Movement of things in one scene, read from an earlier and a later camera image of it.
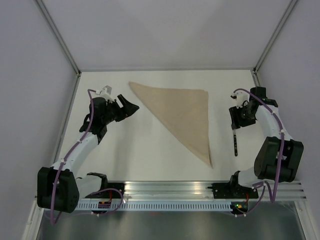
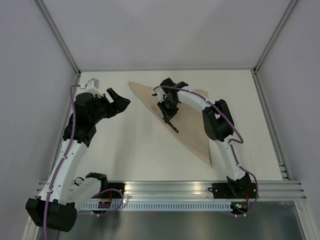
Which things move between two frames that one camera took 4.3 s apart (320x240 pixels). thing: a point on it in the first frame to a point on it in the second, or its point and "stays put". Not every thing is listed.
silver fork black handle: x=235 y=144 to x=172 y=126
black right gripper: x=234 y=112 to x=168 y=114
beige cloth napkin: x=185 y=111 stays put
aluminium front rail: x=198 y=191 stays put
